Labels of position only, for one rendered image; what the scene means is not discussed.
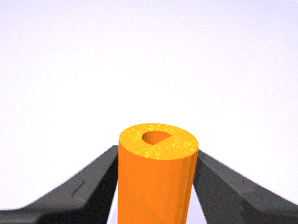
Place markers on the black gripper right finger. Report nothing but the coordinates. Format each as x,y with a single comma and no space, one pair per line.
225,196

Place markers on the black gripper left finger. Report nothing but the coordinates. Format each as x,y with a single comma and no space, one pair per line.
85,198

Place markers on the orange cylindrical knob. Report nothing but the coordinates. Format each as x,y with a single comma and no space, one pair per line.
156,166

